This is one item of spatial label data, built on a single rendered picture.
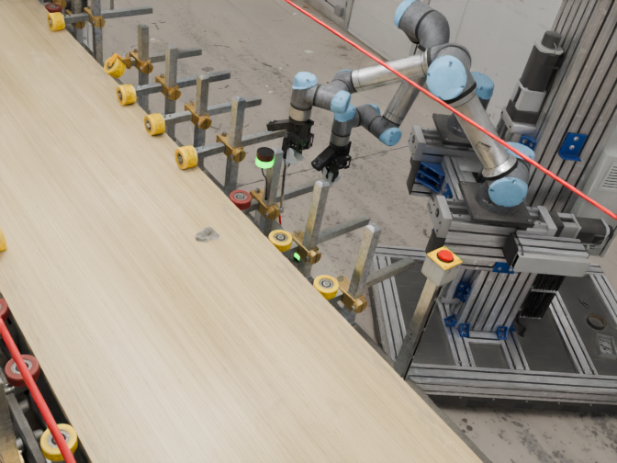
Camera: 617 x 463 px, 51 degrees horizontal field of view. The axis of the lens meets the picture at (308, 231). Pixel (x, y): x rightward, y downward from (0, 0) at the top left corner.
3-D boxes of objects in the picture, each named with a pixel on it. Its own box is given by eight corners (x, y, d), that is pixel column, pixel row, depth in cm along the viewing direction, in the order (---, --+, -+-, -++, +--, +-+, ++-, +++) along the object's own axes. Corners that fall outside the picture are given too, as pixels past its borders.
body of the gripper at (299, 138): (300, 156, 225) (306, 126, 217) (280, 146, 227) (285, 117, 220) (312, 148, 230) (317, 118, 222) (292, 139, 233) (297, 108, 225)
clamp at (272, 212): (259, 197, 247) (261, 187, 244) (279, 218, 239) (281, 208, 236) (247, 202, 244) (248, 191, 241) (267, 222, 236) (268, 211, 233)
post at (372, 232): (343, 327, 225) (375, 220, 195) (350, 333, 223) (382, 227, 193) (336, 331, 223) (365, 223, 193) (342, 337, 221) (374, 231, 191)
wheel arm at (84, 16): (150, 11, 337) (150, 4, 334) (152, 14, 335) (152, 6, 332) (53, 22, 309) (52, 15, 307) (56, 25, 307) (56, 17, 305)
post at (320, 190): (301, 282, 239) (323, 176, 209) (307, 288, 237) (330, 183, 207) (294, 286, 237) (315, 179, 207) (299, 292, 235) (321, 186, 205)
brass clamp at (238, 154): (228, 142, 255) (229, 131, 251) (246, 160, 247) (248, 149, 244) (214, 146, 251) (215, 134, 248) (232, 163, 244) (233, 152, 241)
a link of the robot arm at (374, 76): (470, 28, 205) (330, 65, 227) (465, 40, 196) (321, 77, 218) (478, 63, 210) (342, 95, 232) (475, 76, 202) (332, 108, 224)
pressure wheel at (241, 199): (241, 210, 243) (243, 186, 236) (252, 222, 239) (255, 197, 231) (222, 217, 239) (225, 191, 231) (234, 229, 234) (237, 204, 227)
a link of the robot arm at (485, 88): (471, 118, 256) (483, 87, 248) (448, 101, 264) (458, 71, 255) (491, 112, 262) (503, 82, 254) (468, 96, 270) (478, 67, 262)
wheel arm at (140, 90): (226, 75, 295) (227, 68, 293) (230, 79, 293) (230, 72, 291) (123, 95, 268) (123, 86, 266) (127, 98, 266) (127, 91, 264)
